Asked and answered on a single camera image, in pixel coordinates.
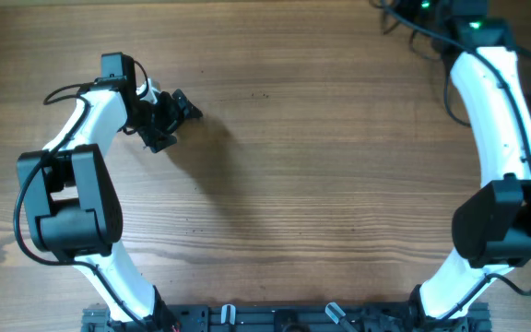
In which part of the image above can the thick black HDMI cable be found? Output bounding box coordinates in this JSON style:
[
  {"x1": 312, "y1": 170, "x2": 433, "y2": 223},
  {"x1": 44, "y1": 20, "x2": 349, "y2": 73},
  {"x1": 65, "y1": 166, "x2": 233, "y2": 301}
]
[{"x1": 442, "y1": 43, "x2": 531, "y2": 128}]

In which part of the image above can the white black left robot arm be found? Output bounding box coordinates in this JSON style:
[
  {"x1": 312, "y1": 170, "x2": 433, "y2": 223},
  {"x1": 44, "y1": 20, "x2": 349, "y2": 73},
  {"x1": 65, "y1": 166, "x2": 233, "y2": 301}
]
[{"x1": 13, "y1": 53, "x2": 203, "y2": 331}]

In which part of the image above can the thin black USB cable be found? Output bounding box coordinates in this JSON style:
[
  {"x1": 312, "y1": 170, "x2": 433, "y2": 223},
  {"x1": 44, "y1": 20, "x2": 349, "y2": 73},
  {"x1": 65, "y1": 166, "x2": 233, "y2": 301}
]
[{"x1": 369, "y1": 0, "x2": 446, "y2": 64}]

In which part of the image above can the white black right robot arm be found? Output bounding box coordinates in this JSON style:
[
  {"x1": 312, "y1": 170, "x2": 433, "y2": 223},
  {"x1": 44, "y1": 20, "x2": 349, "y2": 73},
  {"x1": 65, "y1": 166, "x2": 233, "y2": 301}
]
[{"x1": 393, "y1": 1, "x2": 531, "y2": 331}]

